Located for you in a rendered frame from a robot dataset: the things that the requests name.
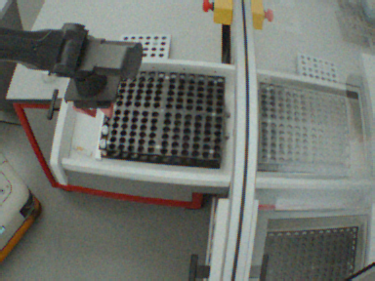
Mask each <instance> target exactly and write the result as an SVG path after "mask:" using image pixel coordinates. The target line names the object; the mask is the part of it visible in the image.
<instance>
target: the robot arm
mask: <svg viewBox="0 0 375 281"><path fill-rule="evenodd" d="M85 26H86V25H83V24H81V23H73V22H65V23H64V24H63V27H62V29H53V28H52V29H51V28H49V29H48V28H46V29H45V28H43V29H38V30H36V31H35V30H34V31H29V30H21V29H15V28H9V27H3V26H0V60H6V61H14V62H16V63H18V64H21V65H22V66H25V67H26V68H27V69H33V70H40V71H42V70H43V71H49V72H48V76H54V77H55V76H57V77H58V78H59V77H62V78H64V77H65V78H69V81H68V85H67V87H66V90H65V94H64V97H63V100H64V101H65V103H67V102H68V101H73V105H72V108H73V110H75V111H77V112H81V113H83V114H87V115H89V116H91V117H93V118H96V116H97V112H98V111H97V108H99V109H100V110H101V112H102V113H103V114H105V115H106V116H107V117H108V118H110V119H111V118H112V114H113V104H114V103H116V101H117V97H118V92H117V91H118V87H119V84H120V80H122V79H123V78H130V79H131V78H134V77H135V76H136V74H137V73H138V70H139V68H140V66H141V63H142V61H143V57H144V49H143V47H144V45H143V44H142V43H141V42H132V41H130V42H127V41H119V40H118V41H114V40H112V41H110V40H106V41H105V39H104V38H95V37H94V36H92V35H88V32H89V30H87V29H84V28H85ZM90 108H92V109H90Z"/></svg>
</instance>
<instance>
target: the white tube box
mask: <svg viewBox="0 0 375 281"><path fill-rule="evenodd" d="M132 39H133V40H134V42H137V41H138V39H142V44H143V45H144V47H143V49H144V57H143V59H162V60H168V58H169V53H170V46H171V34H170V35H169V34H137V35H136V34H129V35H125V34H122V36H121V38H120V40H119V41H127V42H129V41H130V40H132ZM153 40H157V41H158V44H157V45H155V46H153V44H152V41H153Z"/></svg>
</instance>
